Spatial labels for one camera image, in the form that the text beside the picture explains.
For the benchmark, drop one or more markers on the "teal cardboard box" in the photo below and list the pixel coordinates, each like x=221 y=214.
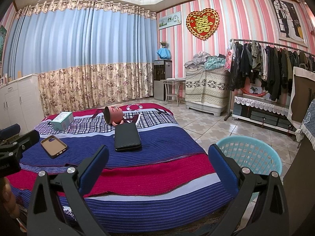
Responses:
x=61 y=120

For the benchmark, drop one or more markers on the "white cabinet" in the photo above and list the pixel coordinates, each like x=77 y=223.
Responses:
x=22 y=98

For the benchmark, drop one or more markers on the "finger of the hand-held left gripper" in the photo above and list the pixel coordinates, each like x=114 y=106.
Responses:
x=30 y=137
x=11 y=130

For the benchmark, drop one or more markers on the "TV stand with lace cloth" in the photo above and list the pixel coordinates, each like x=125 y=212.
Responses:
x=263 y=113

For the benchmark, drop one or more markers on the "person's left hand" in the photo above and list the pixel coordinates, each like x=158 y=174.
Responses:
x=8 y=196

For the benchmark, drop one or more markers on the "blue fringed cloth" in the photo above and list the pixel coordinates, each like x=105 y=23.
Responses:
x=308 y=125

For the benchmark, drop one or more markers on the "small metal table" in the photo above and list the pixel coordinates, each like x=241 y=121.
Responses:
x=174 y=80

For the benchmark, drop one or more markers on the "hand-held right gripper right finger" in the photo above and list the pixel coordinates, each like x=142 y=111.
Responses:
x=222 y=170

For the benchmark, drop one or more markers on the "wedding wall poster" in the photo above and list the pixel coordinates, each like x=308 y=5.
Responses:
x=288 y=19

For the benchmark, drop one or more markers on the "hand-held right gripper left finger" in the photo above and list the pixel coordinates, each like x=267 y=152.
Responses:
x=94 y=172

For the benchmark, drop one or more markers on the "landscape wall picture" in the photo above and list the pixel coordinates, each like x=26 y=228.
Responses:
x=169 y=21

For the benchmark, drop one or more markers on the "green wall poster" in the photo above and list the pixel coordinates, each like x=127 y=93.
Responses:
x=3 y=41

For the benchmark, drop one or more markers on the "brown phone case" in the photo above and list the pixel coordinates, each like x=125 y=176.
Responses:
x=53 y=147

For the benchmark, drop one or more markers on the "blue bottle cover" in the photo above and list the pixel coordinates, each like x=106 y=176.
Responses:
x=163 y=53

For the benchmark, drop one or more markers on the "pink hanging bag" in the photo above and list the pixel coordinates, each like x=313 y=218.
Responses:
x=229 y=57

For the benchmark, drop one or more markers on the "blue floral curtain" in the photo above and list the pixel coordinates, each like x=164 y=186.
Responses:
x=86 y=49

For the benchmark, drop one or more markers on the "pile of clothes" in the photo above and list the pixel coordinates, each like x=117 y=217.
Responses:
x=204 y=60

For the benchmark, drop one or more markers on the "light blue plastic basket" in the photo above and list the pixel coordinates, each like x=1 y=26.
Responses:
x=251 y=150

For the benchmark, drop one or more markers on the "small potted plant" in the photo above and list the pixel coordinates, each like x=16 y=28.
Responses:
x=164 y=44

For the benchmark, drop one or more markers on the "metal clothes rack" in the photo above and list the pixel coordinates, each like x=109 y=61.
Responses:
x=270 y=44

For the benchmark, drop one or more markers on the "black leather wallet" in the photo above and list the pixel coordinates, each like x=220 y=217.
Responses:
x=127 y=137

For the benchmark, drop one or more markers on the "grey water dispenser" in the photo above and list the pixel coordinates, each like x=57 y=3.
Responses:
x=161 y=78

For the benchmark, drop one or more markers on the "cabinet under patterned cloth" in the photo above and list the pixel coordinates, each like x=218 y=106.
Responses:
x=206 y=91

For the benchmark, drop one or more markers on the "framed photo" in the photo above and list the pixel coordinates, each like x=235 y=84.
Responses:
x=258 y=90

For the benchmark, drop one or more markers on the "red heart wall decoration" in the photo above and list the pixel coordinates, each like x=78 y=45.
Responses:
x=203 y=24

